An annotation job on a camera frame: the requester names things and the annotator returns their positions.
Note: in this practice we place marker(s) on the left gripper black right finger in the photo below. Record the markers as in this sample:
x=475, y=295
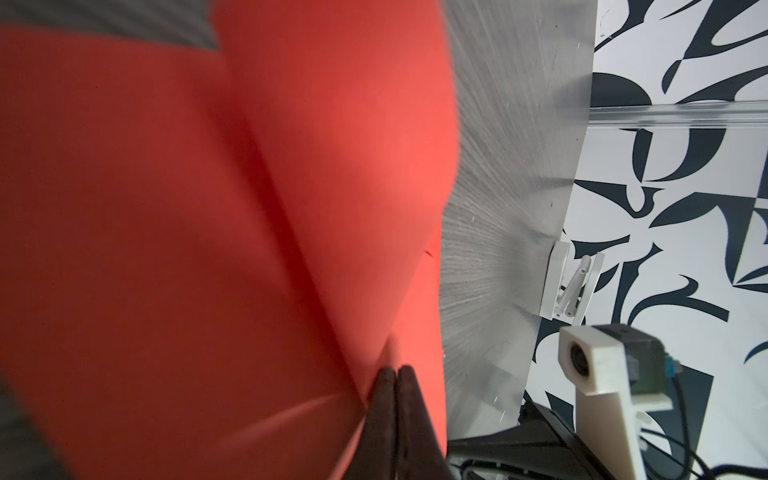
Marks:
x=419, y=456

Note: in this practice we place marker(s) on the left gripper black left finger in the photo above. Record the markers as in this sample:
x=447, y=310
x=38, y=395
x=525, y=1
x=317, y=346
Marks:
x=375, y=454

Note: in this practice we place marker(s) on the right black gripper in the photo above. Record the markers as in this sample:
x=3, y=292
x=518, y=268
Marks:
x=541, y=446

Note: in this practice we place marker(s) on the red square paper sheet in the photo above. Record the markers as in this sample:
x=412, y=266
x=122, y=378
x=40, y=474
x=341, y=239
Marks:
x=207, y=255

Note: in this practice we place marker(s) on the white rectangular box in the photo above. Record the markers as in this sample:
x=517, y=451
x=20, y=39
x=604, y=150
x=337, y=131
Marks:
x=566, y=297

